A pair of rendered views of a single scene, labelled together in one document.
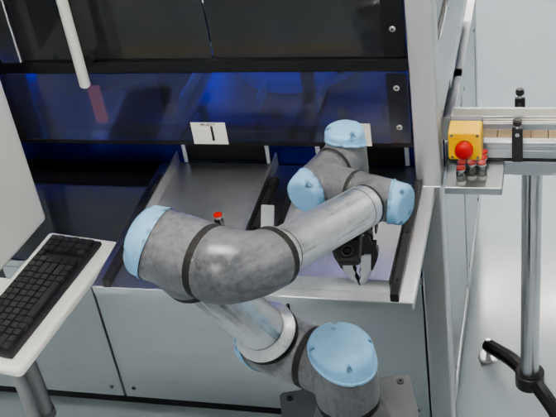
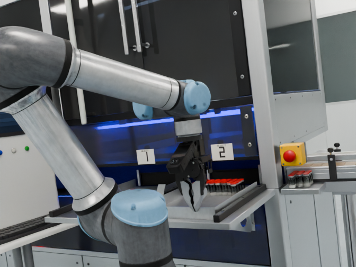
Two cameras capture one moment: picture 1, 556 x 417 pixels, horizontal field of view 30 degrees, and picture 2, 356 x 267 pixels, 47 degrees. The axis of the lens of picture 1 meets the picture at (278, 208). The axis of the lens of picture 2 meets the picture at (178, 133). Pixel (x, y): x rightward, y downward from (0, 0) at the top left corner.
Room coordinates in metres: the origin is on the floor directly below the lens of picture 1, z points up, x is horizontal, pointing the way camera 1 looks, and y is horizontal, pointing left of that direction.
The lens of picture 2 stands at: (0.48, -0.35, 1.19)
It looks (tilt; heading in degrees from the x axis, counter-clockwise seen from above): 3 degrees down; 12
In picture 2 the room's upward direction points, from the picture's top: 7 degrees counter-clockwise
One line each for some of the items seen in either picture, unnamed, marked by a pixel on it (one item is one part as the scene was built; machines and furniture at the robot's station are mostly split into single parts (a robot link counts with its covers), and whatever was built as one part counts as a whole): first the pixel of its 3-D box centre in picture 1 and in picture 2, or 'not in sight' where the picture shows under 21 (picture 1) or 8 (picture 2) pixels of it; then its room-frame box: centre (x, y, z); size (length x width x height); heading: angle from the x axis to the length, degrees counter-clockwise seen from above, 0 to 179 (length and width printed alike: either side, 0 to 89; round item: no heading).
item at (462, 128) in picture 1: (466, 138); (293, 153); (1.93, -0.44, 0.99); 0.08 x 0.07 x 0.07; 161
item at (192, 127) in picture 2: not in sight; (187, 128); (1.62, -0.14, 1.14); 0.08 x 0.08 x 0.05
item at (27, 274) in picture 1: (32, 290); (22, 229); (1.87, 0.58, 0.82); 0.40 x 0.14 x 0.02; 154
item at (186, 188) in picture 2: (352, 261); (191, 194); (1.63, -0.13, 0.95); 0.06 x 0.03 x 0.09; 161
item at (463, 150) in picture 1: (464, 149); (290, 156); (1.89, -0.42, 0.99); 0.04 x 0.04 x 0.04; 71
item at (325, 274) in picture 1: (342, 232); (201, 198); (1.79, -0.13, 0.90); 0.34 x 0.26 x 0.04; 161
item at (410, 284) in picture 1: (272, 227); (165, 203); (1.89, 0.02, 0.87); 0.70 x 0.48 x 0.02; 71
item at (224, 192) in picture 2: not in sight; (215, 188); (1.90, -0.16, 0.90); 0.18 x 0.02 x 0.05; 71
